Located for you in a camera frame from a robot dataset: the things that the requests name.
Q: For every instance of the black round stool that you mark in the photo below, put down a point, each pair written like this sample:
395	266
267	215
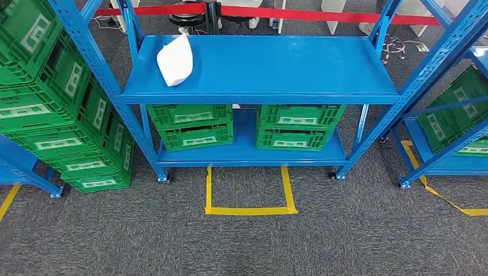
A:
236	18
187	17
394	45

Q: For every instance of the yellow floor tape square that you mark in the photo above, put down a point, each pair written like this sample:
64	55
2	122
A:
248	210

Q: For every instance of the yellow floor tape line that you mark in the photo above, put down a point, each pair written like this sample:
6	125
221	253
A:
7	202
431	188

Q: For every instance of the black stanchion post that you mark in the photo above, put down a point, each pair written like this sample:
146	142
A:
211	15

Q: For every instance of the white curved plastic part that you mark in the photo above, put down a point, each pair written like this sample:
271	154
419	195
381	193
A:
175	61

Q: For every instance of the small plastic bottle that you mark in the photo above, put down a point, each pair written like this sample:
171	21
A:
271	23
275	24

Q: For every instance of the person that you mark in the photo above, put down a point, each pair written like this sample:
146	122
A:
366	29
244	2

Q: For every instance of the blue metal shelf rack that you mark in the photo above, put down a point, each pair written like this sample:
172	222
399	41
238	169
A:
450	163
15	156
263	68

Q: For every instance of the white power strip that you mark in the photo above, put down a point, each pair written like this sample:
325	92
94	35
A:
423	48

